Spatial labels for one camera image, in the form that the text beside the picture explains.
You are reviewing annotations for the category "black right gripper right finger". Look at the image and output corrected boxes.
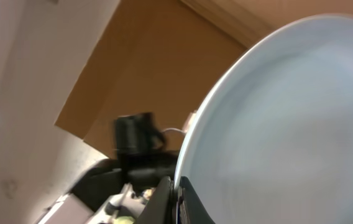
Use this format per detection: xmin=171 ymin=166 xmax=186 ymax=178
xmin=178 ymin=177 xmax=214 ymax=224

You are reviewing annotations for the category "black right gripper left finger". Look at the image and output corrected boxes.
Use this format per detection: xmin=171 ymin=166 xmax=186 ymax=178
xmin=134 ymin=177 xmax=174 ymax=224

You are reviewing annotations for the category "light blue plate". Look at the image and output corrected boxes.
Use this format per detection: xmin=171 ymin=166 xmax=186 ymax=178
xmin=174 ymin=14 xmax=353 ymax=224

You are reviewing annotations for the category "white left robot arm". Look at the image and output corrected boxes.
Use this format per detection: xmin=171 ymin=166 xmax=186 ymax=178
xmin=69 ymin=113 xmax=179 ymax=212

